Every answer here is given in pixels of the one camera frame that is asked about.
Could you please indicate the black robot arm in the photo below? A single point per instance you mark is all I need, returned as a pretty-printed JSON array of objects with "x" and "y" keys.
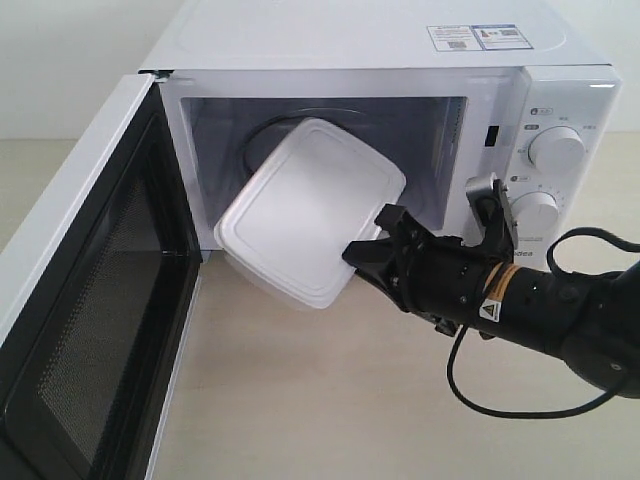
[{"x": 590, "y": 322}]

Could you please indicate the glass turntable plate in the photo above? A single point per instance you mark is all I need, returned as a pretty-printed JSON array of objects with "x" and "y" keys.
[{"x": 380, "y": 123}]

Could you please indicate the white control knob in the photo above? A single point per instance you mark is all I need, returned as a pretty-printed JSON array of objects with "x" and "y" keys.
[
  {"x": 535, "y": 212},
  {"x": 556, "y": 151}
]

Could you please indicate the warning label sticker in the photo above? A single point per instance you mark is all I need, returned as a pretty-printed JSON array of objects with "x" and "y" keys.
[{"x": 483, "y": 37}]

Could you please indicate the white plastic food container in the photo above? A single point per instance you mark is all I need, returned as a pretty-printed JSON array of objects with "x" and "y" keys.
[{"x": 318, "y": 190}]

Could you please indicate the upper white control knob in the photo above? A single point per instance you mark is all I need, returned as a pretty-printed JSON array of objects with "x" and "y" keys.
[{"x": 556, "y": 151}]

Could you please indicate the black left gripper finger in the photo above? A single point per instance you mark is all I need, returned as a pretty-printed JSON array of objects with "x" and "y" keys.
[{"x": 375, "y": 262}]

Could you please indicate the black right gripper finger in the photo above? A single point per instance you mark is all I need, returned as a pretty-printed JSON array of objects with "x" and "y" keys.
[{"x": 399, "y": 226}]

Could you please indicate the lower white control knob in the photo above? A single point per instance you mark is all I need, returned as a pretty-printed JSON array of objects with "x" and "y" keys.
[{"x": 535, "y": 212}]

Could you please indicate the white microwave oven body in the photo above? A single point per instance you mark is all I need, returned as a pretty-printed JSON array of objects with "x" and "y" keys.
[{"x": 221, "y": 63}]

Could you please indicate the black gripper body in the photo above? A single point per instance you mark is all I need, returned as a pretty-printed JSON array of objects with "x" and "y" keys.
[{"x": 437, "y": 278}]

